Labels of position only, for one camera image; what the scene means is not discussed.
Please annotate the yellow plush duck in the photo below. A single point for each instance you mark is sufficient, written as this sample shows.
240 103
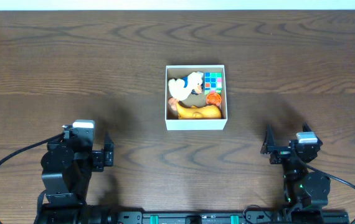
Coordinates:
181 88

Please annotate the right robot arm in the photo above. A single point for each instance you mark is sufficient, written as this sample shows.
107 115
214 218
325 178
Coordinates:
305 192

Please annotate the orange toy dinosaur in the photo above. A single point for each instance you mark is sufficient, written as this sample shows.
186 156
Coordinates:
206 112

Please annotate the orange round ball toy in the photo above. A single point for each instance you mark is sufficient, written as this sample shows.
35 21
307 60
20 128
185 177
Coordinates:
213 98

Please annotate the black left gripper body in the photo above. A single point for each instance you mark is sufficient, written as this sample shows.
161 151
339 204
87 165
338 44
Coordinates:
101 159

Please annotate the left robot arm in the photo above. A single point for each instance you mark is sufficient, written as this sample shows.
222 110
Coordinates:
67 166

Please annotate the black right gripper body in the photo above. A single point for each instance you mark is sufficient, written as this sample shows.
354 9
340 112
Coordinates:
280 154

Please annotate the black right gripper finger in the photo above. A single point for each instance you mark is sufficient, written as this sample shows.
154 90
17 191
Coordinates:
306 128
268 146

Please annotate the white cardboard box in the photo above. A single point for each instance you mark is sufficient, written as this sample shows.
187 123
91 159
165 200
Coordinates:
173 123

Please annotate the multicolour puzzle cube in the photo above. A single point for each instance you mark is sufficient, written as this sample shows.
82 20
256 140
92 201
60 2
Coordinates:
212 83

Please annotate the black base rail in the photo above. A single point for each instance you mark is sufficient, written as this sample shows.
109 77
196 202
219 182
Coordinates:
251 214

